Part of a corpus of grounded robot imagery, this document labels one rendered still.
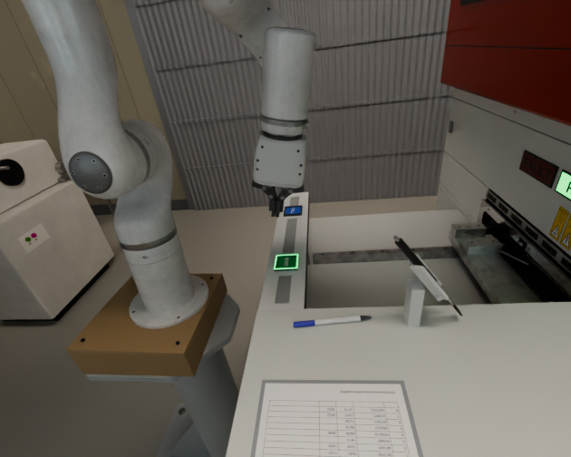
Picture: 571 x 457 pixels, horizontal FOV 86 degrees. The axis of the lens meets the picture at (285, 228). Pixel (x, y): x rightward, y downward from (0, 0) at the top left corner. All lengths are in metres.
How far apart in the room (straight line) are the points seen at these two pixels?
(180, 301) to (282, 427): 0.40
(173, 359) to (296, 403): 0.32
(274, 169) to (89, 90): 0.32
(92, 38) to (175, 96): 2.48
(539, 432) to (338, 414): 0.24
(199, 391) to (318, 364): 0.51
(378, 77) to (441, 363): 2.51
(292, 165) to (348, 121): 2.30
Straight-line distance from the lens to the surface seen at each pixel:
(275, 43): 0.54
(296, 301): 0.63
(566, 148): 0.83
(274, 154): 0.58
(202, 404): 1.03
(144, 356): 0.75
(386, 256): 0.95
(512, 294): 0.84
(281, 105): 0.54
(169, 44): 3.06
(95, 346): 0.81
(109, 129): 0.59
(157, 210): 0.68
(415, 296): 0.54
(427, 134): 3.03
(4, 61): 4.01
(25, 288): 2.44
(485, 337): 0.61
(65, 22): 0.64
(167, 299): 0.76
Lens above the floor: 1.40
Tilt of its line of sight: 31 degrees down
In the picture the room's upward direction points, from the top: 8 degrees counter-clockwise
